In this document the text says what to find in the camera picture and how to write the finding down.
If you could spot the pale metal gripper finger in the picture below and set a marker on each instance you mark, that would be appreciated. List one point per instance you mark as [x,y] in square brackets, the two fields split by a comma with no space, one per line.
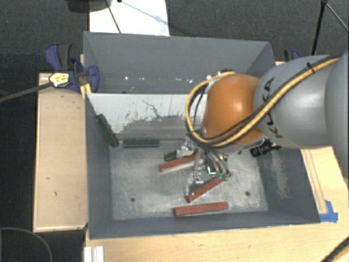
[186,150]
[194,181]

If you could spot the red-brown flat block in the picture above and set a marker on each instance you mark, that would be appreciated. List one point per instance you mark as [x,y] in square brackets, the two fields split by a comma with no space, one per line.
[175,165]
[208,185]
[201,208]

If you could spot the dark green flat block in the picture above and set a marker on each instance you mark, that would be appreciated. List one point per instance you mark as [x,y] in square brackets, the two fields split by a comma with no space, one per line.
[107,131]
[170,156]
[141,143]

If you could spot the grey metal bin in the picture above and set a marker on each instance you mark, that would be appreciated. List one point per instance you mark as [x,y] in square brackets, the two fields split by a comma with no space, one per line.
[141,179]

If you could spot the pale wood board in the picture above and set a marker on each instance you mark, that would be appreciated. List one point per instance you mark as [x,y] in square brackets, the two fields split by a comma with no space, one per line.
[60,160]

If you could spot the black cylinder on white bracket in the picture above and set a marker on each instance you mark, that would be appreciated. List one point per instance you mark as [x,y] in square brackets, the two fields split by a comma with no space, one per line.
[263,148]

